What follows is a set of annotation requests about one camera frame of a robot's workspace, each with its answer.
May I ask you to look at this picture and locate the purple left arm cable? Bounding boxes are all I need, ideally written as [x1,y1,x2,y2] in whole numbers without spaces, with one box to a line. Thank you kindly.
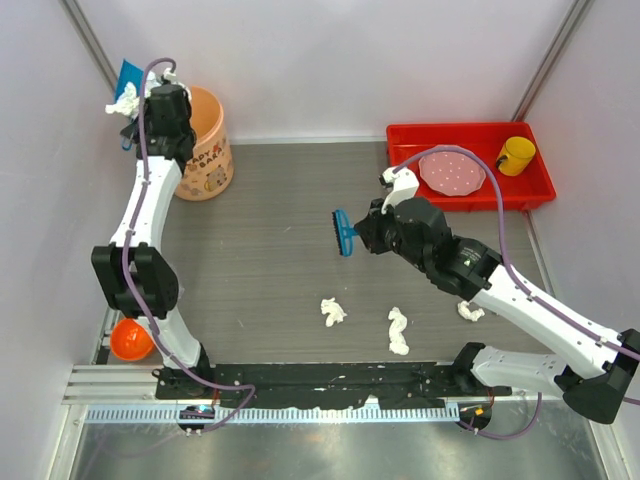
[119,57,257,434]

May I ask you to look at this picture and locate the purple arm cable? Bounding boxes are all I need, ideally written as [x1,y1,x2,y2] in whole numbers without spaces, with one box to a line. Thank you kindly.
[119,57,257,434]
[389,144,640,441]

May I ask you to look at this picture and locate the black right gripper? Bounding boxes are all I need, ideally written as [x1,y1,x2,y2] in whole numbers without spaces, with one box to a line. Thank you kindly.
[356,195,431,273]

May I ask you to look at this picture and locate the orange plastic bowl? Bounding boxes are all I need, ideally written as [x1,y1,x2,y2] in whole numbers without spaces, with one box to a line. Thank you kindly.
[109,318,155,362]

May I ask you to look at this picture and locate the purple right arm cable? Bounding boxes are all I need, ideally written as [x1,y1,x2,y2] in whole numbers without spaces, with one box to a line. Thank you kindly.
[389,144,640,441]

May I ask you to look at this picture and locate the peach plastic waste bin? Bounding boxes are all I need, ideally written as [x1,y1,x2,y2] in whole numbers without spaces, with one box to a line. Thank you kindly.
[175,86,235,201]

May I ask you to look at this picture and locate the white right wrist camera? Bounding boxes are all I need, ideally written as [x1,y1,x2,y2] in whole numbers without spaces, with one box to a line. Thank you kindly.
[379,167,419,214]

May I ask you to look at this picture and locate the blue plastic dustpan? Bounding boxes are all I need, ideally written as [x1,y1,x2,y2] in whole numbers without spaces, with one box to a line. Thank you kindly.
[114,58,146,151]

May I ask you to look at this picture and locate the blue hand brush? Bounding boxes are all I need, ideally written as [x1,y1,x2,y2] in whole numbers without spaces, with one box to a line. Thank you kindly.
[332,209,358,257]

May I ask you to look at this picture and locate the red plastic tray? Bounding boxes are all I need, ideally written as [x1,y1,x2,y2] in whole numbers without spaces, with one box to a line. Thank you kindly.
[386,122,556,212]

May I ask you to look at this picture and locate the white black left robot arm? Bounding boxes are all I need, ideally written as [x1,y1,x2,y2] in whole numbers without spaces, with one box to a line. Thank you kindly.
[91,83,213,399]

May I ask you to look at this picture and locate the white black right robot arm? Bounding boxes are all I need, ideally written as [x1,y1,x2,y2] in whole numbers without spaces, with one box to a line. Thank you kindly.
[355,197,639,424]

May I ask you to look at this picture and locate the paper scrap middle right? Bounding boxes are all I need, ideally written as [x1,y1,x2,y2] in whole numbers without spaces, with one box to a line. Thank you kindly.
[320,298,347,328]

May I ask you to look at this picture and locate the pink dotted plate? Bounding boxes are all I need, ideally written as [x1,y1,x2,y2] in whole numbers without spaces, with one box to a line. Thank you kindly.
[417,151,486,197]

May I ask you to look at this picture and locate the long paper scrap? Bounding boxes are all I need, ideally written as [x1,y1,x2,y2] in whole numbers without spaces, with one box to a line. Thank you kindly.
[388,307,410,356]

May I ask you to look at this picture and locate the curled paper scrap right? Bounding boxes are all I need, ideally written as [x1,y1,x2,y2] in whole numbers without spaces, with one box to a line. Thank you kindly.
[456,300,485,323]

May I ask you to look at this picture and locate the paper scrap upper right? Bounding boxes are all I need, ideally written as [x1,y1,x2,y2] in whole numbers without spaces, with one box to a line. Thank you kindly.
[104,82,140,119]

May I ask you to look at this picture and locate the yellow mug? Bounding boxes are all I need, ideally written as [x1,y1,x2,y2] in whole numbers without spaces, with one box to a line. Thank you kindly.
[496,136,537,177]

